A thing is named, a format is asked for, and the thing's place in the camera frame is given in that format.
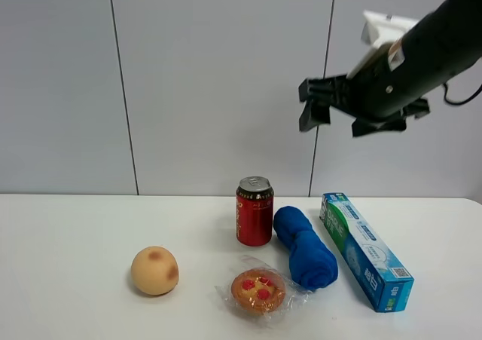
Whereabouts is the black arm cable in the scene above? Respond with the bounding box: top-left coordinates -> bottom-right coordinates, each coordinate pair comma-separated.
441,78 -> 482,106

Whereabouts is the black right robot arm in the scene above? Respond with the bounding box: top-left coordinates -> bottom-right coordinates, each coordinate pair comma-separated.
298,0 -> 481,137

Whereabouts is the blue towel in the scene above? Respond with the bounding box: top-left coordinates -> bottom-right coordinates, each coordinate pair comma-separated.
273,206 -> 338,291

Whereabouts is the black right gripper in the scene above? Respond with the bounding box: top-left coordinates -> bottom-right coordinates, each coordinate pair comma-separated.
298,44 -> 447,137

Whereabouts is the tan round bun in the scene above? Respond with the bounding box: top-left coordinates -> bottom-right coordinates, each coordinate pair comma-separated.
130,246 -> 179,296

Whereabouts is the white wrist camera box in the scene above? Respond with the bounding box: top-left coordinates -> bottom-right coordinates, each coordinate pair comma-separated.
346,11 -> 419,79

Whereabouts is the red soda can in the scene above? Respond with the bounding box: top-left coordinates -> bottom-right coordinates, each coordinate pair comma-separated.
236,176 -> 274,247

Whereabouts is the blue toothpaste box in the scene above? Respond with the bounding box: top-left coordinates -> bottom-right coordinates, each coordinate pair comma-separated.
319,192 -> 414,313

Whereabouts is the wrapped fruit tart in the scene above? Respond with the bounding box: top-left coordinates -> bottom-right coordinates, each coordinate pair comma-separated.
215,256 -> 313,323

